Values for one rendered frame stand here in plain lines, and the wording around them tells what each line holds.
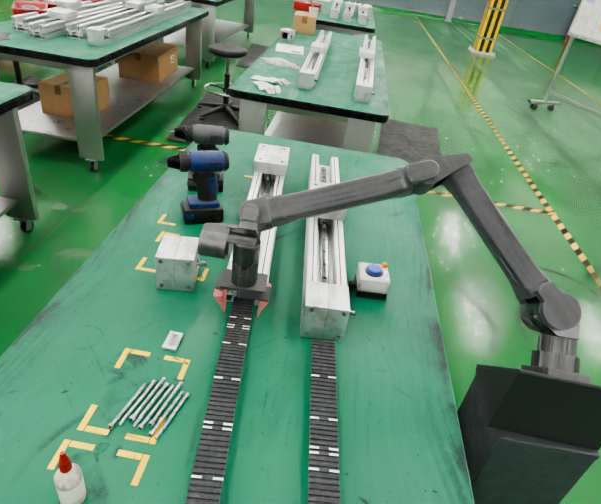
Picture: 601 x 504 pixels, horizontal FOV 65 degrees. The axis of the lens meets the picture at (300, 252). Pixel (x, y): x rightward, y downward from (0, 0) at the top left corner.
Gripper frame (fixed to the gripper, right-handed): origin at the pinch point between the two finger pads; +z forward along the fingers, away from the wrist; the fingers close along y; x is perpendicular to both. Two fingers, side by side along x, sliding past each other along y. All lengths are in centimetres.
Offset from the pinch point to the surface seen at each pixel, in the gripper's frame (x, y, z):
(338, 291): -2.3, -21.6, -7.5
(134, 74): -365, 148, 53
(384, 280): -13.7, -34.5, -4.0
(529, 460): 25, -63, 7
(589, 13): -554, -336, -43
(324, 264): -17.7, -19.1, -3.7
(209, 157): -40.5, 15.9, -19.0
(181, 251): -9.9, 16.3, -7.5
